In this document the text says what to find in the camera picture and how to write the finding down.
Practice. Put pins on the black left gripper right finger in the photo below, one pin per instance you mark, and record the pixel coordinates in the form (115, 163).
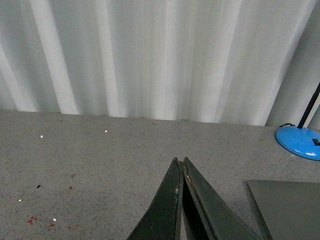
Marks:
(206, 215)

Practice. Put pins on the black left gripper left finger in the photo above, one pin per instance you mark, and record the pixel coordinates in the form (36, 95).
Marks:
(162, 220)

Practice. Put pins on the grey laptop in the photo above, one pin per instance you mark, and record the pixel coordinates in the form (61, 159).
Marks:
(289, 210)

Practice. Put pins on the blue base desk lamp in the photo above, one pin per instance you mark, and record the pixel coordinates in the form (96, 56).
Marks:
(300, 140)

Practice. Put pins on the white curtain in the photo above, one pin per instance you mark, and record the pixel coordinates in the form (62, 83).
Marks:
(252, 62)

